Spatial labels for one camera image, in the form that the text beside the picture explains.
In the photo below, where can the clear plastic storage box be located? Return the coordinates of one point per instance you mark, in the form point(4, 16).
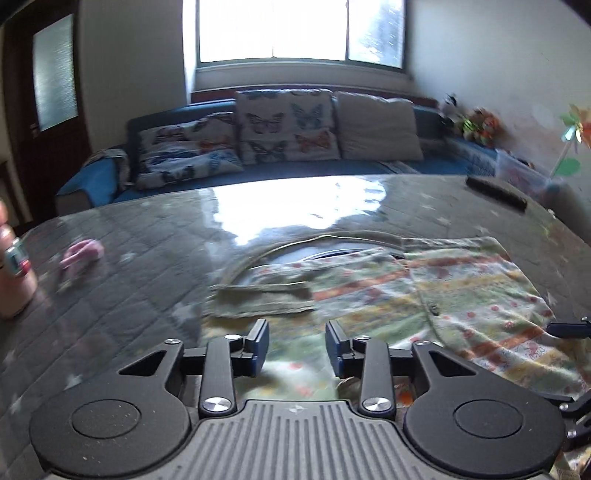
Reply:
point(529, 181)

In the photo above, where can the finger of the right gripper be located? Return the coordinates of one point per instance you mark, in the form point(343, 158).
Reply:
point(556, 399)
point(579, 329)

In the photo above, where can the upright butterfly cushion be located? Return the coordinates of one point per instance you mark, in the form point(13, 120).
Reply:
point(284, 125)

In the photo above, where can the dark wooden door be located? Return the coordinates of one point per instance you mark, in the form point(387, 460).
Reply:
point(43, 103)

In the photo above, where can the black remote control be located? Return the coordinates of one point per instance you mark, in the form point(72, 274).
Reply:
point(497, 193)

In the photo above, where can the blue sofa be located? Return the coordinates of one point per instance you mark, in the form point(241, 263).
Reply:
point(95, 185)

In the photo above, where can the black white plush toy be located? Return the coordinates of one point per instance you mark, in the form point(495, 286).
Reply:
point(450, 109)

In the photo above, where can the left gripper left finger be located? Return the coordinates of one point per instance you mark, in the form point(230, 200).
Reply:
point(227, 358)

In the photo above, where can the brown bear plush toy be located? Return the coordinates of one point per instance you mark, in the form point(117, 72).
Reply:
point(472, 124)

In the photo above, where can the colourful paper pinwheel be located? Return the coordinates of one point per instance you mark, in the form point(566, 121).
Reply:
point(577, 132)

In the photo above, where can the colourful patterned child shirt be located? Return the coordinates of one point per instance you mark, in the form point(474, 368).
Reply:
point(466, 295)

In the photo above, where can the window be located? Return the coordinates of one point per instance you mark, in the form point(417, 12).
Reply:
point(359, 32)

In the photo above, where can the orange plush toy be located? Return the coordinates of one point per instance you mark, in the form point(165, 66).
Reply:
point(489, 128)

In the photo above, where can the pink cartoon bottle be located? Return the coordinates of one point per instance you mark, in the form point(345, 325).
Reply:
point(18, 282)

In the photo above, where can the small pink toy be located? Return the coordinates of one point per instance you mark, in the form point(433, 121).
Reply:
point(87, 250)

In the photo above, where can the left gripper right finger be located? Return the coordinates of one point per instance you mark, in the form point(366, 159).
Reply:
point(368, 360)

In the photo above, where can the lying butterfly cushion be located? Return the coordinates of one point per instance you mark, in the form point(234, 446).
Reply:
point(177, 153)

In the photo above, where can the plain beige cushion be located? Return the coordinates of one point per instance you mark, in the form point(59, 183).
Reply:
point(377, 129)

